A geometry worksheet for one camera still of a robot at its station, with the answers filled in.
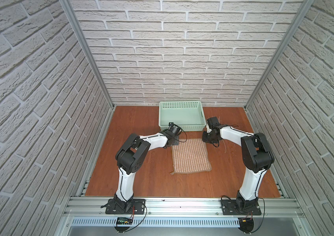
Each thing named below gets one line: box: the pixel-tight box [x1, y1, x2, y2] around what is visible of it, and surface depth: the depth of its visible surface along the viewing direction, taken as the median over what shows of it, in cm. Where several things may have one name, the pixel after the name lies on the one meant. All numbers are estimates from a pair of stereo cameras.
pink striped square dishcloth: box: [170, 138, 212, 175], surface depth 92 cm
